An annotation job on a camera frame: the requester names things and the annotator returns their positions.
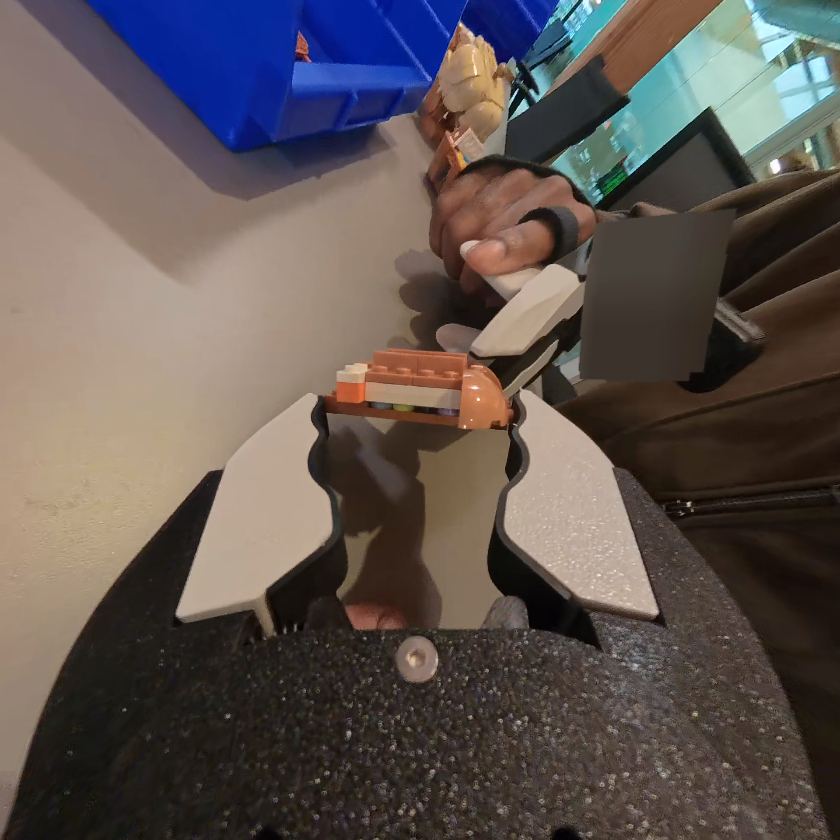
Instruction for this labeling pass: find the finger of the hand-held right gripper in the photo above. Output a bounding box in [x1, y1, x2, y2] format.
[471, 264, 586, 360]
[500, 338, 578, 400]

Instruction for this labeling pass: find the orange-brown lego assembly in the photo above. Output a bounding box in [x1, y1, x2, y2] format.
[323, 348, 517, 431]

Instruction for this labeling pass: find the blue plastic bin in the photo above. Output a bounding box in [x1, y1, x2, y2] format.
[459, 0, 560, 67]
[84, 0, 463, 153]

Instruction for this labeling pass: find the person's brown jacket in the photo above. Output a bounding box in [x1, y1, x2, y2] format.
[558, 289, 840, 840]

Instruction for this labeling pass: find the black office chair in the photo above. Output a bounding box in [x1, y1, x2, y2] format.
[505, 54, 631, 165]

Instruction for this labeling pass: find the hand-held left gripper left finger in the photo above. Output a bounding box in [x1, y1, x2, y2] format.
[175, 392, 347, 634]

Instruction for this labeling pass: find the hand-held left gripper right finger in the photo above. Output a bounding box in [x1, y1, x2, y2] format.
[487, 392, 661, 623]

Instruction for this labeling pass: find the black computer monitor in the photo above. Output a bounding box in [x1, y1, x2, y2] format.
[594, 107, 756, 212]

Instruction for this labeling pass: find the person's right hand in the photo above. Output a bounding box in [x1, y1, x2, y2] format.
[428, 156, 596, 309]

